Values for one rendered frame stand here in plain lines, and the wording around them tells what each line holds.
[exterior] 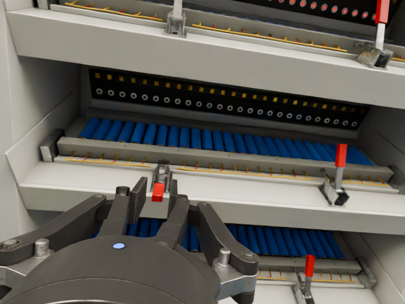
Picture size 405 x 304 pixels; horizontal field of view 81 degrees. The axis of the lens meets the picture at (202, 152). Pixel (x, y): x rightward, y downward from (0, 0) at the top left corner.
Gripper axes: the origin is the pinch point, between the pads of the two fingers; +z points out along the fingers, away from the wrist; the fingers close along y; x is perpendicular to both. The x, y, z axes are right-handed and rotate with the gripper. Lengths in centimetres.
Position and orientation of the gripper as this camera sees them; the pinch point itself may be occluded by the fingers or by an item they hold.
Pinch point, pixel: (155, 198)
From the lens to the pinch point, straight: 26.2
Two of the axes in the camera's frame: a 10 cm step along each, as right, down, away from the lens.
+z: -1.1, -1.0, 9.9
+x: 1.1, -9.9, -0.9
